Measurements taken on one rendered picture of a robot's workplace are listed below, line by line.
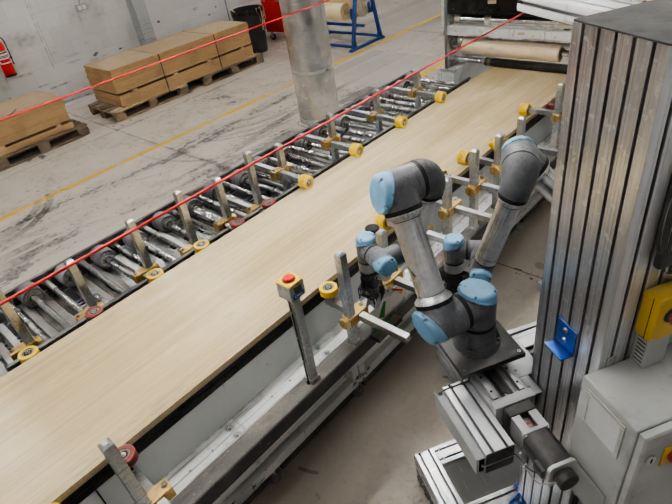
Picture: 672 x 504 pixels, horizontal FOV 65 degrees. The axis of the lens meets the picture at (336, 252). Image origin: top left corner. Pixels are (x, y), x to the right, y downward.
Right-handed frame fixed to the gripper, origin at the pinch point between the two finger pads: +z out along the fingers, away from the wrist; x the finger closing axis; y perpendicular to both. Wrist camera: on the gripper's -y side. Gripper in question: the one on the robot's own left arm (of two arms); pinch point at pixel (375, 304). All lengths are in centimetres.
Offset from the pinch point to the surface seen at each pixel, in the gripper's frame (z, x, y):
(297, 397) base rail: 21.6, -22.6, 36.0
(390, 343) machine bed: 75, -15, -49
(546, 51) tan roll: -15, 43, -277
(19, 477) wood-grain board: 2, -87, 103
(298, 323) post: -11.6, -19.3, 28.0
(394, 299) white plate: 16.7, -0.1, -22.7
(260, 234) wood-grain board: 2, -75, -39
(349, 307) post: 0.8, -10.3, 3.1
